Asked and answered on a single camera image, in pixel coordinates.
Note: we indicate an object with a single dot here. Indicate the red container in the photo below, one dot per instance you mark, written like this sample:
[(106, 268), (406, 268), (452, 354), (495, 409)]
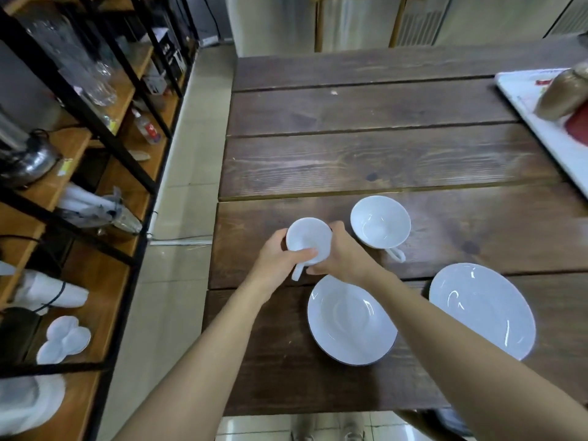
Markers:
[(578, 128)]

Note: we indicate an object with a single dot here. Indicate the black metal wooden shelf unit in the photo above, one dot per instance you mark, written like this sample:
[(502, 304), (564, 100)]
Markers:
[(69, 215)]

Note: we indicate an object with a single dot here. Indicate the white tray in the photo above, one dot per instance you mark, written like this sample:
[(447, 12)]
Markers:
[(551, 128)]

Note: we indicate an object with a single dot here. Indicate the stack of white plates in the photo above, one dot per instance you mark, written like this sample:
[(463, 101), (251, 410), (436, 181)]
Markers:
[(27, 404)]

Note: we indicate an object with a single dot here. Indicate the small white cup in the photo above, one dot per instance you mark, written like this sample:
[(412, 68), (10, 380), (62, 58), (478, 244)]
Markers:
[(307, 243)]

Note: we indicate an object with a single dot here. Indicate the person's right thumb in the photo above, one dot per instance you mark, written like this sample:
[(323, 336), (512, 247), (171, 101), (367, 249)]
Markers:
[(337, 231)]

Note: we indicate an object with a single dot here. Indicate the clear plastic bottle red label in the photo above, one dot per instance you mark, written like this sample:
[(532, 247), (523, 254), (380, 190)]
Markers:
[(146, 127)]

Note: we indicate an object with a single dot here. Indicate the clear glass pitcher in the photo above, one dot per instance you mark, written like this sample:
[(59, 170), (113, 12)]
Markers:
[(99, 82)]

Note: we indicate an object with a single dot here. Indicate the person's right forearm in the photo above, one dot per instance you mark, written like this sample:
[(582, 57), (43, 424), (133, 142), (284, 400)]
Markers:
[(464, 358)]

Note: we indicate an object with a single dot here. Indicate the person's left hand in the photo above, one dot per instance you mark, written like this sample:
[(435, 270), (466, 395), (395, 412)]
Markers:
[(274, 260)]

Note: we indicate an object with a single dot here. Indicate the large white cup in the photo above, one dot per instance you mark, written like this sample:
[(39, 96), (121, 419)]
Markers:
[(380, 223)]

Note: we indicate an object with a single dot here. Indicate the person's left forearm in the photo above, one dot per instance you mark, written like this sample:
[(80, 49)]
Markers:
[(202, 362)]

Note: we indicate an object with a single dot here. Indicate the white lobed dish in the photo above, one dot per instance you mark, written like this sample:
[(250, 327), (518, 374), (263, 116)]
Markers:
[(63, 340)]

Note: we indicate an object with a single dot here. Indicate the steel kettle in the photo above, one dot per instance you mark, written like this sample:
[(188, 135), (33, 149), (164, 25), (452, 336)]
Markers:
[(28, 160)]

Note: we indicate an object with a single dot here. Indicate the person's left thumb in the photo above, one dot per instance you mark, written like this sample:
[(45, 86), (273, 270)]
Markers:
[(279, 237)]

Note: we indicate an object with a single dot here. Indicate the rolled white napkins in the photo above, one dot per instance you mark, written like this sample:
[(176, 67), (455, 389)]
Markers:
[(48, 291)]

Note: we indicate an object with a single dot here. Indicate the brown glitter bottle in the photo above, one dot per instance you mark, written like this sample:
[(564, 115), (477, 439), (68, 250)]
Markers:
[(562, 94)]

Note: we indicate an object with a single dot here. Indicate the person's right hand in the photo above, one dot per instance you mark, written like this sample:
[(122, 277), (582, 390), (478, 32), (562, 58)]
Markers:
[(342, 257)]

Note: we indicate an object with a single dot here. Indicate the white saucer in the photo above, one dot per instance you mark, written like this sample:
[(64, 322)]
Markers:
[(482, 310), (351, 321)]

